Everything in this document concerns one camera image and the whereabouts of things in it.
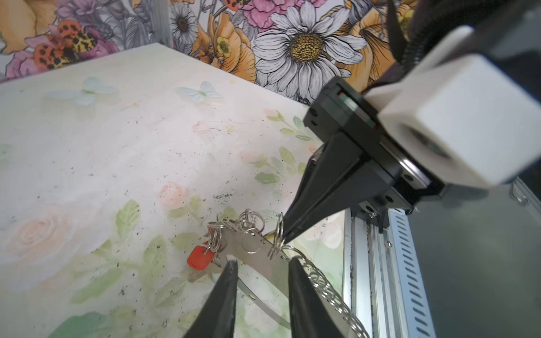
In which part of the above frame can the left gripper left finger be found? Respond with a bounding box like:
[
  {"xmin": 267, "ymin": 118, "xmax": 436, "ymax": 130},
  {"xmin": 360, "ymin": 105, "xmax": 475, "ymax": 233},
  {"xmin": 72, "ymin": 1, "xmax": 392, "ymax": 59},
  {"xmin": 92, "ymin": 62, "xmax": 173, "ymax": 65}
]
[{"xmin": 184, "ymin": 261, "xmax": 238, "ymax": 337}]

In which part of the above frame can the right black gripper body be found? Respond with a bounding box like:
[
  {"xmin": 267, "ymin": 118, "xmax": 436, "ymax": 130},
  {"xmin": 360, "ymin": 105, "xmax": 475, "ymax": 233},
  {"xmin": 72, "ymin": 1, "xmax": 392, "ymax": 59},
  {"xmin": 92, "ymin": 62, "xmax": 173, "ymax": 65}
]
[{"xmin": 304, "ymin": 77, "xmax": 444, "ymax": 211}]

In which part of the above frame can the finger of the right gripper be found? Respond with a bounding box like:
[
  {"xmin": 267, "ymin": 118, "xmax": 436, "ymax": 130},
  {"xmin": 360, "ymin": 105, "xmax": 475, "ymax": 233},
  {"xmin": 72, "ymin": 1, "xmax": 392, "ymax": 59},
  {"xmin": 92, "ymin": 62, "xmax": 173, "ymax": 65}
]
[
  {"xmin": 284, "ymin": 158, "xmax": 401, "ymax": 243},
  {"xmin": 283, "ymin": 132, "xmax": 366, "ymax": 235}
]

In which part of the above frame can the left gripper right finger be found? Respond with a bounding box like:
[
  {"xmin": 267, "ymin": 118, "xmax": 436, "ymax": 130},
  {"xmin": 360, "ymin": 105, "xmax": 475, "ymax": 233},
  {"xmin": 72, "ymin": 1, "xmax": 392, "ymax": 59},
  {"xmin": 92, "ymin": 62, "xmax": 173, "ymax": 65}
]
[{"xmin": 288, "ymin": 258, "xmax": 343, "ymax": 338}]

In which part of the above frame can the coloured tagged keys bunch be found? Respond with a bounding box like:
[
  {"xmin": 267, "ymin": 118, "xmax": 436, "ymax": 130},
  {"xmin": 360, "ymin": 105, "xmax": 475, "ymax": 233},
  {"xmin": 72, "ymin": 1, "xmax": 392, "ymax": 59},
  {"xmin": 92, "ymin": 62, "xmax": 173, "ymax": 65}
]
[{"xmin": 187, "ymin": 242, "xmax": 215, "ymax": 271}]

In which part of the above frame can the silver metal keyring plate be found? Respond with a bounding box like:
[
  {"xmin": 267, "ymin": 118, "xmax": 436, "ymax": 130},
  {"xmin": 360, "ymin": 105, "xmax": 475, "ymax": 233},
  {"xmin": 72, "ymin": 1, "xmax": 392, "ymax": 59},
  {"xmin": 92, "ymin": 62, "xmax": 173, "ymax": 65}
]
[{"xmin": 203, "ymin": 209, "xmax": 370, "ymax": 337}]

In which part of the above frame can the aluminium front rail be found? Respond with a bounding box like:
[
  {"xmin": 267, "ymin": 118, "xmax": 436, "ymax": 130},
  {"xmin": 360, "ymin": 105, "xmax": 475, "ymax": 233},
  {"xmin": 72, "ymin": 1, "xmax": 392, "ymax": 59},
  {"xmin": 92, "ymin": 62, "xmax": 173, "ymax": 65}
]
[{"xmin": 342, "ymin": 209, "xmax": 393, "ymax": 337}]

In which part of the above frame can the white perforated cable duct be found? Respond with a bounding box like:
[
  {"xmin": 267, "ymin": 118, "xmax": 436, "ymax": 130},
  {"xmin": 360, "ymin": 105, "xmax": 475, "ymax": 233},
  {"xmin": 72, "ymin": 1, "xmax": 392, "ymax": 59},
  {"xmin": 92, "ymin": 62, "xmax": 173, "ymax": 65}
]
[{"xmin": 388, "ymin": 209, "xmax": 436, "ymax": 337}]

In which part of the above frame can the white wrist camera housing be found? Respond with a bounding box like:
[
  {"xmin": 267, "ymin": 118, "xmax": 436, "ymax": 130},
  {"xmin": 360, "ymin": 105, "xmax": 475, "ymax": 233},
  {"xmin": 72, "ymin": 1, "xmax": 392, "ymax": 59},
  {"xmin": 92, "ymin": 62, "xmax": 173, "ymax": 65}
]
[{"xmin": 365, "ymin": 25, "xmax": 540, "ymax": 189}]

